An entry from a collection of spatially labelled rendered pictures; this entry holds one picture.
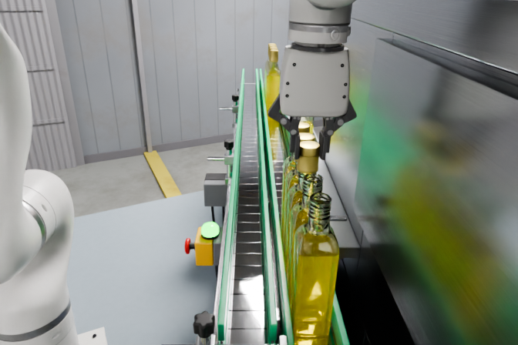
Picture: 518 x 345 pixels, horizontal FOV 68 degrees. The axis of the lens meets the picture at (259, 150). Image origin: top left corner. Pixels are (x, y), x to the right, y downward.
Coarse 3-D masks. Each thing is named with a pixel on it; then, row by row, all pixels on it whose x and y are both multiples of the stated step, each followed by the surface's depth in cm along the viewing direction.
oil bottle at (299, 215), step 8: (296, 208) 58; (296, 216) 57; (304, 216) 56; (296, 224) 57; (288, 248) 63; (288, 256) 63; (288, 264) 63; (288, 272) 63; (288, 280) 63; (288, 288) 63
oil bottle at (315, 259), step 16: (304, 224) 54; (304, 240) 51; (320, 240) 51; (336, 240) 52; (304, 256) 51; (320, 256) 51; (336, 256) 51; (304, 272) 52; (320, 272) 52; (336, 272) 53; (304, 288) 53; (320, 288) 54; (304, 304) 55; (320, 304) 55; (304, 320) 56; (320, 320) 56; (304, 336) 57; (320, 336) 57
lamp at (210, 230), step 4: (204, 224) 94; (208, 224) 94; (212, 224) 94; (216, 224) 95; (204, 228) 93; (208, 228) 93; (212, 228) 93; (216, 228) 93; (204, 232) 93; (208, 232) 92; (212, 232) 93; (216, 232) 93; (204, 236) 93; (208, 236) 93; (212, 236) 93; (216, 236) 94
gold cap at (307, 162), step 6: (300, 144) 60; (306, 144) 60; (312, 144) 60; (318, 144) 60; (300, 150) 60; (306, 150) 59; (312, 150) 59; (318, 150) 60; (300, 156) 60; (306, 156) 59; (312, 156) 59; (318, 156) 60; (300, 162) 60; (306, 162) 60; (312, 162) 60; (300, 168) 61; (306, 168) 60; (312, 168) 60
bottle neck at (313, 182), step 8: (304, 176) 56; (312, 176) 57; (320, 176) 56; (304, 184) 56; (312, 184) 55; (320, 184) 55; (304, 192) 56; (312, 192) 56; (320, 192) 56; (304, 200) 57; (304, 208) 57
